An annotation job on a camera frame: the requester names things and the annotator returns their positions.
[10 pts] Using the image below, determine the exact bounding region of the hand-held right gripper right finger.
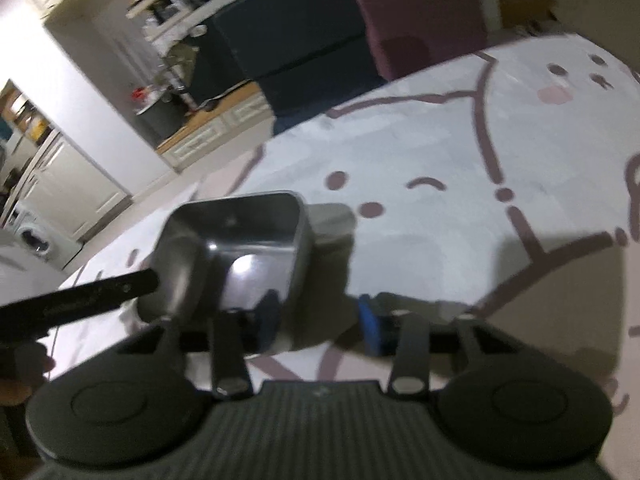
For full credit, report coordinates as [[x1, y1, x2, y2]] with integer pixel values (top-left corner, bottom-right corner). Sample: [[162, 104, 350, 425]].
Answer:
[[356, 293, 517, 398]]

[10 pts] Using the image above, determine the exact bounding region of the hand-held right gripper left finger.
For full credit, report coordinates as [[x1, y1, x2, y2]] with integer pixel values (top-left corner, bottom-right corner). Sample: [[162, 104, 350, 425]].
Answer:
[[117, 291, 282, 398]]

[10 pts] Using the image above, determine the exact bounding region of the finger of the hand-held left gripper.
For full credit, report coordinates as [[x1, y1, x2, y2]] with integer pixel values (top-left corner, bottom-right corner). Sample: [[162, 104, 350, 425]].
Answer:
[[0, 267, 162, 347]]

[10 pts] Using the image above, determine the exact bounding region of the steel rectangular container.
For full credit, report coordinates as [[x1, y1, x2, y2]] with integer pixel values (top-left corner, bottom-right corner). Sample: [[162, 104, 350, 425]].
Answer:
[[137, 191, 315, 358]]

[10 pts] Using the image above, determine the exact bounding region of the person's left hand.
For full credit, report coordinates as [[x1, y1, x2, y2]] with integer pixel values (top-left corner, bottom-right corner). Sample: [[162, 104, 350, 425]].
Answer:
[[0, 354, 57, 406]]

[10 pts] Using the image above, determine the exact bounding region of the white washing machine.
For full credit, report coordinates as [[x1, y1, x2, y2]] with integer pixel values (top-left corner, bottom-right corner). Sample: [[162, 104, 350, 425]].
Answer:
[[5, 200, 83, 271]]

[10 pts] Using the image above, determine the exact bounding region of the white kitchen base cabinet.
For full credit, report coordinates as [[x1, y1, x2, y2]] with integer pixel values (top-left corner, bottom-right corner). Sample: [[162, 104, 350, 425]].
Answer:
[[22, 130, 133, 243]]

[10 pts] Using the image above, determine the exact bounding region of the wooden platform with drawers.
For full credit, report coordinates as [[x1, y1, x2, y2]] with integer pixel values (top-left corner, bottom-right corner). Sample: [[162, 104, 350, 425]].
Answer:
[[156, 82, 277, 173]]

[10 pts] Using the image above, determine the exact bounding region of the grey trash bin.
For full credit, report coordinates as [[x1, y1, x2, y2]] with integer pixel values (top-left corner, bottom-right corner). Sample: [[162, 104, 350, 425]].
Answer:
[[137, 95, 193, 143]]

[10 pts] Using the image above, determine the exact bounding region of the bear printed tablecloth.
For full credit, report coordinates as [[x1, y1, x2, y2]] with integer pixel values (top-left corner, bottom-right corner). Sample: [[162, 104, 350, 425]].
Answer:
[[35, 32, 640, 480]]

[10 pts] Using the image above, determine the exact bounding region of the dark blue chair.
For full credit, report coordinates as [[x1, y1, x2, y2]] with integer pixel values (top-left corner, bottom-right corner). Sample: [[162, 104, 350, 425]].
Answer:
[[190, 0, 388, 136]]

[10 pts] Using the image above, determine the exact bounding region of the maroon chair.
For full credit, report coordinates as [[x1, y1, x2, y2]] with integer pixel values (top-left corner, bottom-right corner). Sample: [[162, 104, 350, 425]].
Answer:
[[345, 0, 503, 81]]

